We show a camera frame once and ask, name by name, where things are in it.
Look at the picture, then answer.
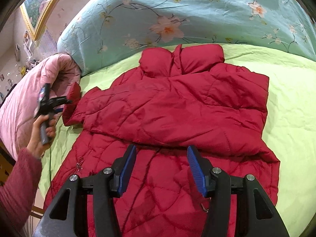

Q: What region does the red quilted down jacket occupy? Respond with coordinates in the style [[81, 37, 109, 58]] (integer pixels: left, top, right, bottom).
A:
[[44, 44, 280, 236]]

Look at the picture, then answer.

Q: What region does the left forearm maroon sleeve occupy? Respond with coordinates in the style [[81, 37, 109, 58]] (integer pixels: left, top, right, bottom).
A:
[[1, 148, 42, 233]]

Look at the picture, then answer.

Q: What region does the person's left hand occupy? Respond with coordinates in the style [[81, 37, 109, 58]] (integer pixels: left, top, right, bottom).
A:
[[27, 115, 56, 158]]

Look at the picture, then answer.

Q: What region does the pink quilted blanket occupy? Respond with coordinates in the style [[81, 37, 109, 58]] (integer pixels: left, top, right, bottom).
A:
[[1, 53, 81, 160]]

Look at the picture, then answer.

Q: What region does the gold framed landscape painting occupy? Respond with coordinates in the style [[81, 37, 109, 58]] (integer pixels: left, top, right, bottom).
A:
[[20, 0, 59, 41]]

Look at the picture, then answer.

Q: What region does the teal floral duvet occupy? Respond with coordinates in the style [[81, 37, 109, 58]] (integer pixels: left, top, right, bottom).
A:
[[57, 0, 315, 75]]

